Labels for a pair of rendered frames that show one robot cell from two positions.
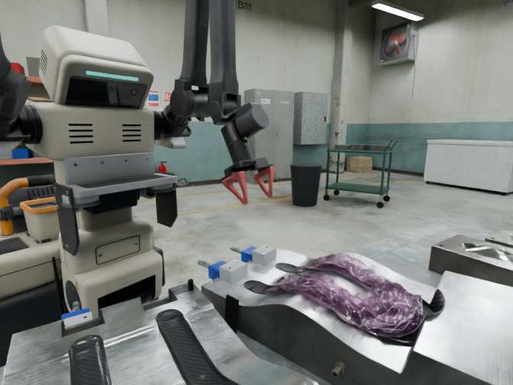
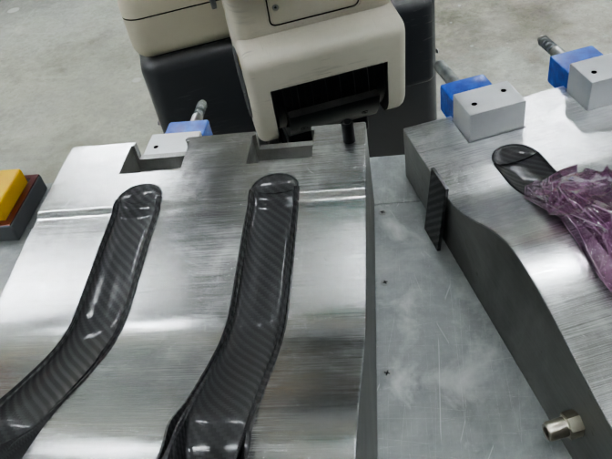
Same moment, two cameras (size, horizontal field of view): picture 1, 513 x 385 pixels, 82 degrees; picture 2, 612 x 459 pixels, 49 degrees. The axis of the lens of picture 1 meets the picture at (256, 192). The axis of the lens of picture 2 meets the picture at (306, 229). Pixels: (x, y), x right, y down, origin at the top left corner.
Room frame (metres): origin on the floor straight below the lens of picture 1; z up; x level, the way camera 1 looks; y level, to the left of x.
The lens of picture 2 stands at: (0.13, -0.16, 1.20)
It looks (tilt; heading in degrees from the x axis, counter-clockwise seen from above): 42 degrees down; 45
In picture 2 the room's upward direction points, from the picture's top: 12 degrees counter-clockwise
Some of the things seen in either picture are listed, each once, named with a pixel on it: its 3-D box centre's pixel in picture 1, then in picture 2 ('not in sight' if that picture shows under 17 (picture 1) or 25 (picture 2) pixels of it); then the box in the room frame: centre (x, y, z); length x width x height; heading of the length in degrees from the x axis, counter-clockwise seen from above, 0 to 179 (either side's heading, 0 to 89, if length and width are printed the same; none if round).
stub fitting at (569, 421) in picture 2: (338, 370); (562, 427); (0.35, -0.11, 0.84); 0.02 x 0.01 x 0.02; 141
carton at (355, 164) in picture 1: (359, 164); not in sight; (8.19, -2.85, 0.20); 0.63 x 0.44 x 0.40; 121
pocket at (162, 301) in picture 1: (159, 308); (285, 162); (0.44, 0.16, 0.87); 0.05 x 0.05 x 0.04; 33
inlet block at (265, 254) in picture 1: (250, 254); (575, 67); (0.69, 0.02, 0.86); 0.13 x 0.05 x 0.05; 51
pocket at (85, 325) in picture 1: (84, 332); (161, 172); (0.38, 0.25, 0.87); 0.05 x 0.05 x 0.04; 33
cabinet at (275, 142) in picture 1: (269, 137); not in sight; (6.58, -0.29, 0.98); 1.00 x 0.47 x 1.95; 121
